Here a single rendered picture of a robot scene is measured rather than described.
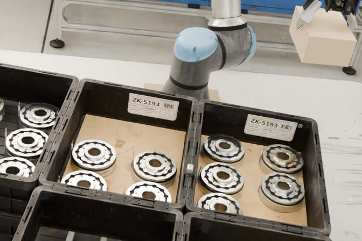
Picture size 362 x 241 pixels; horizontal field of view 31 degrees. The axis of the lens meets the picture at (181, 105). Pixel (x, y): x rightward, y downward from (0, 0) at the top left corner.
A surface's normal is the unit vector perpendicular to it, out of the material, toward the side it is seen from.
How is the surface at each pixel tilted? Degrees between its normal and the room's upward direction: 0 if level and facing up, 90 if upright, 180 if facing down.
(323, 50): 90
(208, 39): 7
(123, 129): 0
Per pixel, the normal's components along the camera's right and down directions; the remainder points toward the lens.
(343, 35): 0.15, -0.80
